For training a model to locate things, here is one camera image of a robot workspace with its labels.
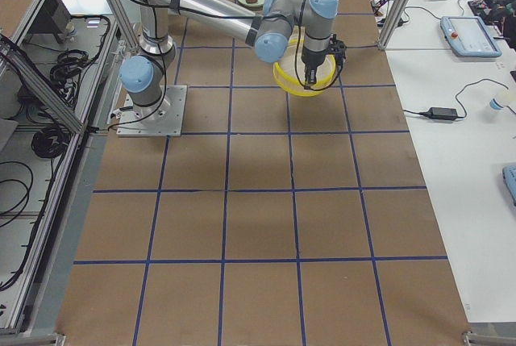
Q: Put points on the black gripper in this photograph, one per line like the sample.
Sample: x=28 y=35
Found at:
x=311 y=59

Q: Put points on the yellow steamer layer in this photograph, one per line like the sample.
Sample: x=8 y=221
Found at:
x=289 y=71

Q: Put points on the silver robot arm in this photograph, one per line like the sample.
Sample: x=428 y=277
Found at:
x=269 y=32

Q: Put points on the black power adapter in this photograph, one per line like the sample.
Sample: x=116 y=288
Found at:
x=440 y=113

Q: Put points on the blue teach pendant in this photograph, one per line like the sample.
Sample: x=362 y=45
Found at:
x=509 y=178
x=468 y=37

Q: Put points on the paper cup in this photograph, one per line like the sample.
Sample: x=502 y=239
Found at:
x=499 y=102

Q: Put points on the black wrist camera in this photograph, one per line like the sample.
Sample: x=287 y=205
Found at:
x=337 y=49

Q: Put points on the aluminium frame post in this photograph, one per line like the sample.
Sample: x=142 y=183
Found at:
x=391 y=22

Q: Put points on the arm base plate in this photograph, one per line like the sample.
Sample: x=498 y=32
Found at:
x=155 y=121

